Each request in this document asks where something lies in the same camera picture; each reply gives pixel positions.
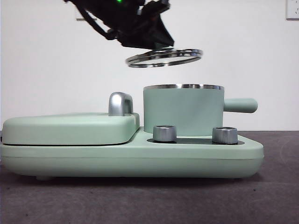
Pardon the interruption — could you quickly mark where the silver griddle cover handle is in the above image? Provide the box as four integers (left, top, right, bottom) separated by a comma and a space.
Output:
108, 92, 135, 117

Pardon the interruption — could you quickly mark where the glass pot lid green knob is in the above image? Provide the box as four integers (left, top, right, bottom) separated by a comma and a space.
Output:
125, 47, 204, 69

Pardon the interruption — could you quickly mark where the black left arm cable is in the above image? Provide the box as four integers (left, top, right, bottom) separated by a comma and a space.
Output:
74, 2, 115, 41

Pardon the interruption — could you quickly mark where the silver control knob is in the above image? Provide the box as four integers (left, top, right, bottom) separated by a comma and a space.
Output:
153, 125, 178, 143
212, 126, 239, 144

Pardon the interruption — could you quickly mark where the white wall socket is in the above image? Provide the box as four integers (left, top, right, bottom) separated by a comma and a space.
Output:
286, 0, 299, 20
76, 9, 98, 21

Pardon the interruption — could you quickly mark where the mint green pot with handle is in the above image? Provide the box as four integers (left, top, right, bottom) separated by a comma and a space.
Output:
142, 83, 259, 138

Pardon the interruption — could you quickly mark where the mint green breakfast machine base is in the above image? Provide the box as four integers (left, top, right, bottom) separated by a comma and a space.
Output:
0, 130, 265, 182

